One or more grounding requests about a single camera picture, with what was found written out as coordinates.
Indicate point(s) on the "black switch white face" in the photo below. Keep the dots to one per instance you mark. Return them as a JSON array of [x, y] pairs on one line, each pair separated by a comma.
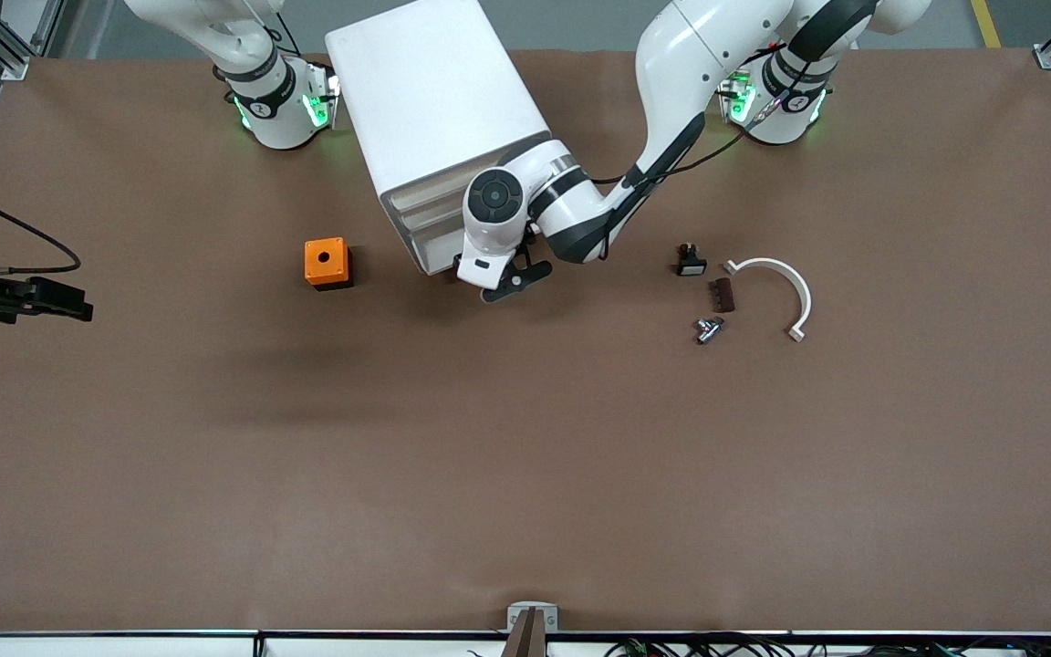
[[691, 262]]

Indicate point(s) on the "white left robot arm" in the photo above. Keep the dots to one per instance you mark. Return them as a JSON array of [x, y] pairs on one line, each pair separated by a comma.
[[671, 55]]

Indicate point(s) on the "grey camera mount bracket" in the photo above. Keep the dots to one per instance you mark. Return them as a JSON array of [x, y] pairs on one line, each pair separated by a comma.
[[532, 620]]

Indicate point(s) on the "white curved bracket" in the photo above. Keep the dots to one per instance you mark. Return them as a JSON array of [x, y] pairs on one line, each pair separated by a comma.
[[767, 264]]

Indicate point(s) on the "white table edge rail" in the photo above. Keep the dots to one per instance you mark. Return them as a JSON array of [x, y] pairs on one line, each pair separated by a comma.
[[124, 646]]

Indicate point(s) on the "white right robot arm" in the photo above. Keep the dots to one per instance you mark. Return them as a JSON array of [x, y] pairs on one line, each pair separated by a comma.
[[279, 128]]

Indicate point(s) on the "white drawer cabinet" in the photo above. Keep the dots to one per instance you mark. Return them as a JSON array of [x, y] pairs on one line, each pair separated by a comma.
[[416, 91]]

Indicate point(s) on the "brown table mat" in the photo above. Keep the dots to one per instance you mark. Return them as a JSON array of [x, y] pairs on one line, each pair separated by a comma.
[[525, 456]]

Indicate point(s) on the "orange box with hole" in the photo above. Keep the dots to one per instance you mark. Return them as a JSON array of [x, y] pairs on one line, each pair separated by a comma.
[[325, 258]]

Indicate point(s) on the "white plastic drawer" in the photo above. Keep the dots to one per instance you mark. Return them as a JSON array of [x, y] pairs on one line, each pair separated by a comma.
[[439, 232], [434, 213], [425, 194], [439, 253]]

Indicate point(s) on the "silver metal fitting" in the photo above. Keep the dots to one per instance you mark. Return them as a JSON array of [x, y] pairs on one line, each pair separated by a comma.
[[708, 330]]

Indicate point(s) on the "brown terminal block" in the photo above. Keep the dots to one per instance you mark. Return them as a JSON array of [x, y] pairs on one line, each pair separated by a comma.
[[723, 295]]

